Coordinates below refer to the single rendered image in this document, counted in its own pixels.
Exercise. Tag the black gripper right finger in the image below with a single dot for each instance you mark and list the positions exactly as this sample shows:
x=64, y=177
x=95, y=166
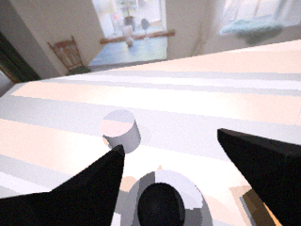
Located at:
x=271, y=167

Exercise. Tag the orange rectangular block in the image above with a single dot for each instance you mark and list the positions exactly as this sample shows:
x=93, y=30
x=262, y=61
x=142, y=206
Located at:
x=259, y=211

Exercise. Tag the glass french press with black knob plunger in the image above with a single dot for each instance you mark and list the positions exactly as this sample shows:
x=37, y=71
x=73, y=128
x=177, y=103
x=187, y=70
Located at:
x=165, y=197

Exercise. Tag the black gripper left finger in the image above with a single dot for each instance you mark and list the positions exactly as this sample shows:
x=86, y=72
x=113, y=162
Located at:
x=88, y=198

